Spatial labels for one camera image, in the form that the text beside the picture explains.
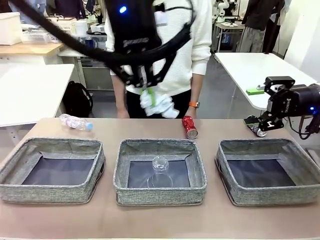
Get black backpack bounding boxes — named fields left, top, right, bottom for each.
left=62, top=80, right=94, bottom=118

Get white storage box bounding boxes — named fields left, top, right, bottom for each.
left=0, top=11, right=23, bottom=46

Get crushed red can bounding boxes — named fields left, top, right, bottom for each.
left=181, top=115, right=199, bottom=140

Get person's left forearm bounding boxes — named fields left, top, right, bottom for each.
left=191, top=72, right=205, bottom=103

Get white desk with cabinet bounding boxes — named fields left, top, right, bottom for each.
left=58, top=47, right=115, bottom=91

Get small grey background table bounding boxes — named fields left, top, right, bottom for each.
left=214, top=22, right=246, bottom=53

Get background person in dark jacket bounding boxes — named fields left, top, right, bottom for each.
left=54, top=0, right=87, bottom=20

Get white paper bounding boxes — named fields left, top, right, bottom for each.
left=139, top=88, right=180, bottom=120

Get clear plastic basket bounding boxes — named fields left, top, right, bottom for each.
left=21, top=29, right=50, bottom=45

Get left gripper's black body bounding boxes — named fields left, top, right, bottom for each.
left=104, top=0, right=163, bottom=58

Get person's right hand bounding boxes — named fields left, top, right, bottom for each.
left=116, top=108, right=131, bottom=120

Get crushed dark printed can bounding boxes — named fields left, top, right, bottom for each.
left=247, top=122, right=268, bottom=138

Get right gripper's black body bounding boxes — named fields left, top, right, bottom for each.
left=266, top=83, right=320, bottom=118

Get grey fabric basket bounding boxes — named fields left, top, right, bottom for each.
left=112, top=138, right=208, bottom=207
left=215, top=138, right=320, bottom=207
left=0, top=136, right=106, bottom=205

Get person's right forearm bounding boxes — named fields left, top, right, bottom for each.
left=111, top=73, right=128, bottom=113

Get background person in blue shirt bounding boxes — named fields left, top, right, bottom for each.
left=8, top=0, right=47, bottom=26

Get person's left hand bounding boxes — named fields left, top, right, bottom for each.
left=187, top=107, right=199, bottom=120

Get white cylindrical container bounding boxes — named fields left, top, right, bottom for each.
left=74, top=19, right=88, bottom=36

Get person in white sweater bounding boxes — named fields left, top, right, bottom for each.
left=103, top=0, right=213, bottom=120

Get background person in black top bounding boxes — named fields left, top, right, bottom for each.
left=237, top=0, right=286, bottom=53

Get clear bottle with blue cap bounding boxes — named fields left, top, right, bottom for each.
left=59, top=113, right=94, bottom=132

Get wooden table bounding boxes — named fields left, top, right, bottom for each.
left=0, top=42, right=66, bottom=57

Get white grey device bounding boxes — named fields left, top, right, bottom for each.
left=89, top=22, right=106, bottom=35

